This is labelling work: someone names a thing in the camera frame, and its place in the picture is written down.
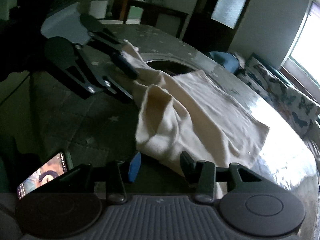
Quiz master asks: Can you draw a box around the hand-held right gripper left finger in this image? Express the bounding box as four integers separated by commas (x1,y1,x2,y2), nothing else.
46,152,142,203

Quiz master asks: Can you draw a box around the quilted star table cover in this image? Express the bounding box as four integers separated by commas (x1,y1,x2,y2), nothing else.
7,24,320,230

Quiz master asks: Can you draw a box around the smartphone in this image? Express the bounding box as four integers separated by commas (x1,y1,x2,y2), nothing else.
16,152,69,200

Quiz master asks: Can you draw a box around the cream shirt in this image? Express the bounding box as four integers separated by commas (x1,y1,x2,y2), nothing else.
121,39,271,199

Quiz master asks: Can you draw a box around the round black heater plate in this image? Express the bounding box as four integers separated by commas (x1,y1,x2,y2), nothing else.
144,59,198,77

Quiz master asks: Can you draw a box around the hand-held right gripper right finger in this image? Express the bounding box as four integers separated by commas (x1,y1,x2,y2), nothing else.
180,151,283,204

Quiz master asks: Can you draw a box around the large window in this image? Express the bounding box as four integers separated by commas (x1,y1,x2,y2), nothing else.
280,1,320,80

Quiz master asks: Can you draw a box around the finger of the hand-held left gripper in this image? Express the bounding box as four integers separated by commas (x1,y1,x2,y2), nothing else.
86,29,139,80
62,45,133,104

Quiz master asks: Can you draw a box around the dark wooden console table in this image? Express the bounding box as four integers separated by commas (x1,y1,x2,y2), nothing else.
125,0,189,38

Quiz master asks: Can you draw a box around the blue cushion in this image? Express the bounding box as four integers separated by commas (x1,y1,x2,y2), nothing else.
209,51,239,74

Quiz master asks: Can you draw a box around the dark door with frosted glass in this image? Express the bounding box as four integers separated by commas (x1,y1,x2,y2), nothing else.
182,0,258,53

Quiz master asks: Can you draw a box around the butterfly print cushion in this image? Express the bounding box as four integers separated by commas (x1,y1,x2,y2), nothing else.
269,80,320,137
237,56,283,94

